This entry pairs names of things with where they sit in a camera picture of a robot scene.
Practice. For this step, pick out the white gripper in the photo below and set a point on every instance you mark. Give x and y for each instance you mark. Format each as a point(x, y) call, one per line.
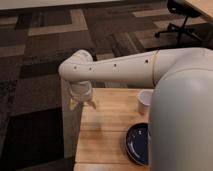
point(81, 92)

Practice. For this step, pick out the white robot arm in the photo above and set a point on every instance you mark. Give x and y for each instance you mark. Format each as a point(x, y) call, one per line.
point(180, 130)

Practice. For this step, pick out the white ceramic cup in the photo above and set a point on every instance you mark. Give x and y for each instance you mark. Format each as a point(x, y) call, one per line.
point(144, 98)

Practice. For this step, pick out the dark blue plate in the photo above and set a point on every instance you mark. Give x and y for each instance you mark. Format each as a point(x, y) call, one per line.
point(136, 143)

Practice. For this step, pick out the wooden desk corner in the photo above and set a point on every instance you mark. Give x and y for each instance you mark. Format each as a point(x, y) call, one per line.
point(205, 7)

